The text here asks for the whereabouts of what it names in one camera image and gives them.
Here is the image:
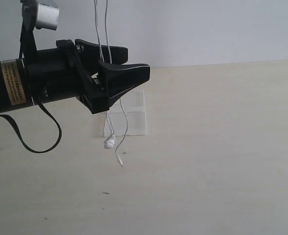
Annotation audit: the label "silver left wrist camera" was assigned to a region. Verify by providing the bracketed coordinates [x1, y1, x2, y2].
[20, 0, 60, 31]

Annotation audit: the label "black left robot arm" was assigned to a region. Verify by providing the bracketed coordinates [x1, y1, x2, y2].
[0, 39, 151, 114]

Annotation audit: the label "clear plastic open case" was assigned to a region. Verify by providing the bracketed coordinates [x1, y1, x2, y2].
[108, 90, 148, 136]

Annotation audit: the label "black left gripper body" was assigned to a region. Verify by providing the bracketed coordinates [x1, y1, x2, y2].
[23, 39, 110, 114]

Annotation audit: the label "white wired earphones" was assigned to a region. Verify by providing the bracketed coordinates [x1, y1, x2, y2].
[93, 0, 130, 167]

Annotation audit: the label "black left camera cable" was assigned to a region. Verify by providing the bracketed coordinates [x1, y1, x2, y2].
[0, 14, 62, 154]

